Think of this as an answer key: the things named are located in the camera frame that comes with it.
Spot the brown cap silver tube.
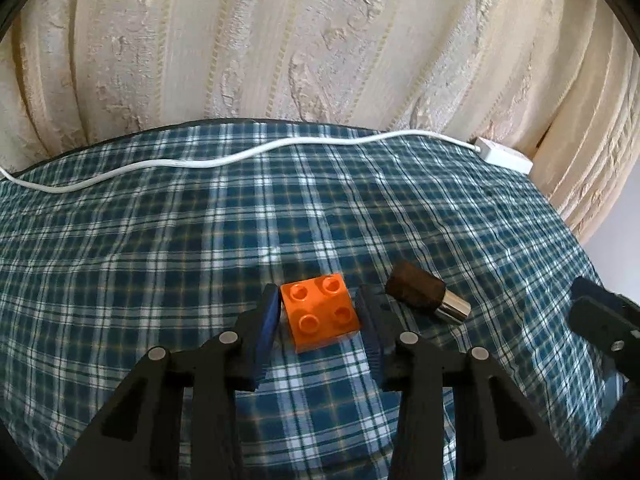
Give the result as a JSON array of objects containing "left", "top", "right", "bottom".
[{"left": 385, "top": 261, "right": 472, "bottom": 324}]

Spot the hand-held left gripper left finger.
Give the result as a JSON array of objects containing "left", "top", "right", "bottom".
[{"left": 55, "top": 282, "right": 281, "bottom": 480}]

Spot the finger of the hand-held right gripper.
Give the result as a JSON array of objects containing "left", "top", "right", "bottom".
[{"left": 569, "top": 275, "right": 640, "bottom": 386}]

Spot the white power cable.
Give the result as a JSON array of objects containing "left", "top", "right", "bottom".
[{"left": 0, "top": 130, "right": 481, "bottom": 195}]

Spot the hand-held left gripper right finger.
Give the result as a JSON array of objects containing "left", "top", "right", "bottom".
[{"left": 355, "top": 284, "right": 581, "bottom": 480}]

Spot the orange building block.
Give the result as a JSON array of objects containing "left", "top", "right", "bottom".
[{"left": 279, "top": 272, "right": 362, "bottom": 353}]

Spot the white power strip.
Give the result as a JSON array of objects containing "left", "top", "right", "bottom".
[{"left": 472, "top": 136, "right": 534, "bottom": 176}]

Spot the cream patterned curtain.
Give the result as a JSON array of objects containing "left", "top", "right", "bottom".
[{"left": 0, "top": 0, "right": 640, "bottom": 243}]

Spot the blue plaid tablecloth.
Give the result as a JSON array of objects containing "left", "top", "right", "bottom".
[{"left": 0, "top": 119, "right": 626, "bottom": 480}]

